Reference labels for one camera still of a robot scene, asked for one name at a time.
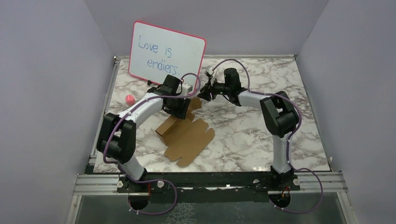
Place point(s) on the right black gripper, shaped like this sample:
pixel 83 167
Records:
pixel 205 94

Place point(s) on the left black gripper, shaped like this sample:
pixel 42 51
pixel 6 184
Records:
pixel 181 112

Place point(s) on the brown cardboard box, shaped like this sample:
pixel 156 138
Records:
pixel 185 138

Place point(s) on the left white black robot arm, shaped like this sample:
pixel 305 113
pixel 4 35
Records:
pixel 117 136

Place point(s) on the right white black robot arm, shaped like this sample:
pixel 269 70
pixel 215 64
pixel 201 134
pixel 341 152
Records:
pixel 280 117

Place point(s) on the pink capped small bottle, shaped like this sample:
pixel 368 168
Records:
pixel 130 100

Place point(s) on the pink framed whiteboard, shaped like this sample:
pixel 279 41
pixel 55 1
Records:
pixel 157 52

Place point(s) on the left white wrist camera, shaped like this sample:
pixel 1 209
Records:
pixel 186 89

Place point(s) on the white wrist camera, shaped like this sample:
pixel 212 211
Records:
pixel 211 73
pixel 186 89

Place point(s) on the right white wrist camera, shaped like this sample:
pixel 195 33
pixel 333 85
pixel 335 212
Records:
pixel 211 73

